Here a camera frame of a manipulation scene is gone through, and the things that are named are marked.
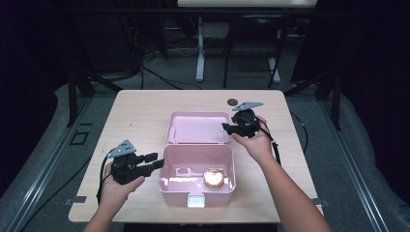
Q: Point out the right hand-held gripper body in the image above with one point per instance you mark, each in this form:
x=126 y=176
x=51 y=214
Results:
x=248 y=124

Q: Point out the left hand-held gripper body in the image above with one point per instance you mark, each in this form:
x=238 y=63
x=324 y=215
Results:
x=125 y=169

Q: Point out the pink storage box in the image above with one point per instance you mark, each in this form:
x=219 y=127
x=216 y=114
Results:
x=196 y=129

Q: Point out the gold tape roll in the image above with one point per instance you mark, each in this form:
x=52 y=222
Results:
x=213 y=178

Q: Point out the person's right hand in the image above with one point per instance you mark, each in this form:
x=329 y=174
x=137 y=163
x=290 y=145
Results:
x=257 y=146

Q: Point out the person's left hand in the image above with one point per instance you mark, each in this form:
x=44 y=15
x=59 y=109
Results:
x=112 y=196

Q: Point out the grey tape piece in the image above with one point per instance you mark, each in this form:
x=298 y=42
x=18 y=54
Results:
x=322 y=202
x=74 y=200

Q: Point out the white desk leg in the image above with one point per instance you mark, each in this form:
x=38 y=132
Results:
x=200 y=48

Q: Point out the black metal stand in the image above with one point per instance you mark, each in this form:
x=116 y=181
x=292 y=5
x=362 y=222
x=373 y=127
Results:
x=336 y=96
x=72 y=96

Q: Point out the black chair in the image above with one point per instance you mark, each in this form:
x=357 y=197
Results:
x=257 y=29

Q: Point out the white desk top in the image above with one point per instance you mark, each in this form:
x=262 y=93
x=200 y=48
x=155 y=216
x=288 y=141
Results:
x=245 y=3

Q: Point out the metal floor rail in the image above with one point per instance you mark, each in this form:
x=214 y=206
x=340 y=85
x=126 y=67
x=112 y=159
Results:
x=351 y=161
x=48 y=164

